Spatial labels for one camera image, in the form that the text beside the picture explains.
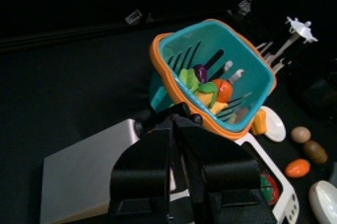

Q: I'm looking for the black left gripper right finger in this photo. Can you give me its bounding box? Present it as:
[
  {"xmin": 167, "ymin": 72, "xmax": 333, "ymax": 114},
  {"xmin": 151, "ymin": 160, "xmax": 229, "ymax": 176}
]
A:
[{"xmin": 176, "ymin": 118, "xmax": 280, "ymax": 224}]

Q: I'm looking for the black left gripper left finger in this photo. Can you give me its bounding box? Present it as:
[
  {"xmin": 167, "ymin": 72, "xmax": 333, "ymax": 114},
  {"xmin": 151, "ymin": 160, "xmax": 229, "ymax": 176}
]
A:
[{"xmin": 110, "ymin": 117, "xmax": 176, "ymax": 224}]

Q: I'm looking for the red toy tomato green top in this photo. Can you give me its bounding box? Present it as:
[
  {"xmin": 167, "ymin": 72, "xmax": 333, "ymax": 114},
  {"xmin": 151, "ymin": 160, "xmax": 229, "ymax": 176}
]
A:
[{"xmin": 259, "ymin": 172, "xmax": 281, "ymax": 206}]

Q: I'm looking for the white toy induction cooker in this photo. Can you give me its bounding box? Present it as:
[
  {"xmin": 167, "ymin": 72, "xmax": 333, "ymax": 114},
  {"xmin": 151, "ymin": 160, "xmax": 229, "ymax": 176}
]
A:
[{"xmin": 168, "ymin": 131, "xmax": 301, "ymax": 224}]

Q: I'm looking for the orange toy fruit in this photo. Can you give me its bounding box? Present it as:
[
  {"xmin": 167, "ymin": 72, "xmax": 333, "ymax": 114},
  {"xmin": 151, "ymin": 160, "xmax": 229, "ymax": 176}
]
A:
[{"xmin": 283, "ymin": 158, "xmax": 312, "ymax": 179}]

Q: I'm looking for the yellow orange toy food piece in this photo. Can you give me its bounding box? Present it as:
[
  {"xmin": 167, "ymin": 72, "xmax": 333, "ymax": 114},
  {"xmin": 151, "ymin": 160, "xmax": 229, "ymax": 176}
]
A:
[{"xmin": 249, "ymin": 109, "xmax": 269, "ymax": 137}]

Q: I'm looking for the white oval toy dish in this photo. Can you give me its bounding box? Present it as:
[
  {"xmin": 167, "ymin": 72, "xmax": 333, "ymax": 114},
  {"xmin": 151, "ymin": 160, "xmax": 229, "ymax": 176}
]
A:
[{"xmin": 260, "ymin": 105, "xmax": 287, "ymax": 143}]

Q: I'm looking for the yellow toy corn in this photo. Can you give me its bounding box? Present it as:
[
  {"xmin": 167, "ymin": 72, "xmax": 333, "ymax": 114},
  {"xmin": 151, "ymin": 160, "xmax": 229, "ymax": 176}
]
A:
[{"xmin": 193, "ymin": 91, "xmax": 231, "ymax": 115}]

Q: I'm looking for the light brown toy egg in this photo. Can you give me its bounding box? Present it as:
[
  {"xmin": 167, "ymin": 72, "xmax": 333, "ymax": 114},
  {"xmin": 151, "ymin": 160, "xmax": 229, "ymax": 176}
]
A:
[{"xmin": 289, "ymin": 125, "xmax": 312, "ymax": 144}]

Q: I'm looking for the dark brown toy kiwi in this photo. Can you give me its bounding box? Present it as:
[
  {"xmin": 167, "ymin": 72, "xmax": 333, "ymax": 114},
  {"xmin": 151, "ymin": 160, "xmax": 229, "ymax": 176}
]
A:
[{"xmin": 301, "ymin": 139, "xmax": 329, "ymax": 166}]

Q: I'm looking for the orange toy tomato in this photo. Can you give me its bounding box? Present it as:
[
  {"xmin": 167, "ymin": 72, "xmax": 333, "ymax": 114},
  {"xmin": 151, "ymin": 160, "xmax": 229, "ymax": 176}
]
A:
[{"xmin": 211, "ymin": 78, "xmax": 235, "ymax": 104}]

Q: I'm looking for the light green toy lettuce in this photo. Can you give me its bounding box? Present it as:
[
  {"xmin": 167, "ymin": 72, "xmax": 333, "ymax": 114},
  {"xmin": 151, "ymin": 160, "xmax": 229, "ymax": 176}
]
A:
[{"xmin": 176, "ymin": 67, "xmax": 201, "ymax": 93}]

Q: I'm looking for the purple toy eggplant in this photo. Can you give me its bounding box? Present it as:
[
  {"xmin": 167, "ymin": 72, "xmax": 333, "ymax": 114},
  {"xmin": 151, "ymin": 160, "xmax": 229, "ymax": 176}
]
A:
[{"xmin": 192, "ymin": 63, "xmax": 209, "ymax": 85}]

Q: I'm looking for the teal basket with orange rim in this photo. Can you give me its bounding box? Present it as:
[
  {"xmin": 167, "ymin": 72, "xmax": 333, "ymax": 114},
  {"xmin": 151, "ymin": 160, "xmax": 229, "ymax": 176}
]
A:
[{"xmin": 148, "ymin": 18, "xmax": 280, "ymax": 142}]

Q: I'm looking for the white star-shaped utensil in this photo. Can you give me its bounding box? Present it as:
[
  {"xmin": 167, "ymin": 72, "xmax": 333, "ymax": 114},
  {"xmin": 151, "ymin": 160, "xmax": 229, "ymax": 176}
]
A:
[{"xmin": 265, "ymin": 16, "xmax": 320, "ymax": 64}]

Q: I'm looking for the metal frame clip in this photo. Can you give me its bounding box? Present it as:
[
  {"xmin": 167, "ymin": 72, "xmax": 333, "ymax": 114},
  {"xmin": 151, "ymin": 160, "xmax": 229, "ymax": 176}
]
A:
[
  {"xmin": 236, "ymin": 0, "xmax": 253, "ymax": 17},
  {"xmin": 124, "ymin": 9, "xmax": 146, "ymax": 26}
]

